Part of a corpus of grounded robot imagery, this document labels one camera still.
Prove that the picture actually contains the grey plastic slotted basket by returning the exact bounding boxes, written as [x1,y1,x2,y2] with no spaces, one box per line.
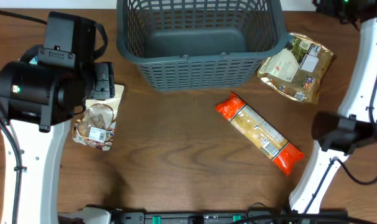
[116,0,289,91]

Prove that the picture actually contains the gold foil food bag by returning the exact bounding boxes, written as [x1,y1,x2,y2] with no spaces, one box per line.
[257,32,335,104]

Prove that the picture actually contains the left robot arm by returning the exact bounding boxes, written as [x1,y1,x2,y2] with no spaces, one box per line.
[0,11,115,223]

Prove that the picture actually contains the Kleenex tissue multipack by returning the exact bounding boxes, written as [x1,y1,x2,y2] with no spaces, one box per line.
[29,56,38,65]

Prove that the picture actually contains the beige Pantree snack pouch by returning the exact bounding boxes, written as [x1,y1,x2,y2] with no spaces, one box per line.
[72,85,124,151]

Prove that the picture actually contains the orange spaghetti packet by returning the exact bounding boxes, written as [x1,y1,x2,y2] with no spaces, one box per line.
[215,93,305,176]

